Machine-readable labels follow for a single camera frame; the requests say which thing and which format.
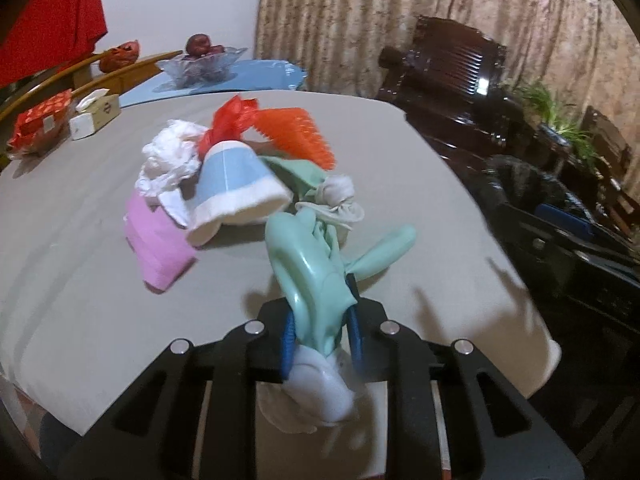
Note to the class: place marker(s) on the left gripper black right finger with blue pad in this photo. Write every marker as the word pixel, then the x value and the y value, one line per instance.
pixel 451 414

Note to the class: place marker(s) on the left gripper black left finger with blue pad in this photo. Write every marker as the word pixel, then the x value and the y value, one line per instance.
pixel 191 412

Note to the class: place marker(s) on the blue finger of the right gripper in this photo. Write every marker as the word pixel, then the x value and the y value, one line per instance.
pixel 563 220

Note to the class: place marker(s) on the pink face mask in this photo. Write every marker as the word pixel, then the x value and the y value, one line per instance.
pixel 160 246

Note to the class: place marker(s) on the mint green glove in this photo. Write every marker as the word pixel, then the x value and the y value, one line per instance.
pixel 305 249

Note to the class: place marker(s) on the blue white paper cup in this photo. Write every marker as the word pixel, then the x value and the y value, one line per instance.
pixel 234 187

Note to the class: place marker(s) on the white tissue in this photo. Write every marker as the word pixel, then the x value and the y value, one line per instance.
pixel 169 159

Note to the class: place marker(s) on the orange foam fruit net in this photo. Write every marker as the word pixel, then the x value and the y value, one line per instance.
pixel 293 131

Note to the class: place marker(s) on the red plastic bag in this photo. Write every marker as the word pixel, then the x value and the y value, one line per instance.
pixel 229 122

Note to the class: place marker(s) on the black lined trash bin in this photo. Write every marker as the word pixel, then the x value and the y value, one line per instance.
pixel 508 191

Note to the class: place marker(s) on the dark wooden side table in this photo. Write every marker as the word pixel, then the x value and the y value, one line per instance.
pixel 544 148

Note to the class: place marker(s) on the dark wooden armchair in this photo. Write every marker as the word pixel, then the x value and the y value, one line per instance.
pixel 449 83
pixel 613 158

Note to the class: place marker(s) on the green potted plant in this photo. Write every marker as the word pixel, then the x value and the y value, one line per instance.
pixel 544 106

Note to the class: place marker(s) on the grey tablecloth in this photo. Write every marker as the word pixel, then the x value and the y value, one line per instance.
pixel 78 323

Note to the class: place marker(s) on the beige patterned curtain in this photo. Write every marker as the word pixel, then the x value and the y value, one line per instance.
pixel 582 50

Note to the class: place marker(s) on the glass candy dish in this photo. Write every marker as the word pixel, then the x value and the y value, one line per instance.
pixel 37 130

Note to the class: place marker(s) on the red candy packet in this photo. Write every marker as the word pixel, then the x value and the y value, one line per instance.
pixel 60 99

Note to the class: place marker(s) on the beige tissue box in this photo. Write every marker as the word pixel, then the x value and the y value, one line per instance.
pixel 93 112

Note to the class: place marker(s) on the light blue tablecloth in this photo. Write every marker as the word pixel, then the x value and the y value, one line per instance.
pixel 247 75

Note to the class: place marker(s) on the glass fruit bowl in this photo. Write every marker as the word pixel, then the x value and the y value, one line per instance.
pixel 184 71

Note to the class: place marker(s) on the red pumpkin ornament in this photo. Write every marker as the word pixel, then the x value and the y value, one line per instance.
pixel 119 57

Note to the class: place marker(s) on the red apples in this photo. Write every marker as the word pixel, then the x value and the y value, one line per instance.
pixel 199 45

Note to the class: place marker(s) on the red cloth cover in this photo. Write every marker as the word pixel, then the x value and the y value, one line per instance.
pixel 49 33

